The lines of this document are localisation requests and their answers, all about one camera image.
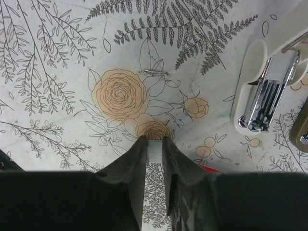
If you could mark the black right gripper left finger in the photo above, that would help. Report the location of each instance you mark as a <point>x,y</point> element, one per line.
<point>108,200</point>

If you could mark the red white staple box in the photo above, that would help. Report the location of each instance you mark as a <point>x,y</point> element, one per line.
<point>209,169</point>

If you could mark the floral table mat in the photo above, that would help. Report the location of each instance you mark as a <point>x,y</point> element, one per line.
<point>82,80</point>

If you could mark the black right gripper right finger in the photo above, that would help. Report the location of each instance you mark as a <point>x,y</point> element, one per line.
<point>198,200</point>

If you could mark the silver staple strip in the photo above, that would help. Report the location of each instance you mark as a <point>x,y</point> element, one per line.
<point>155,151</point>

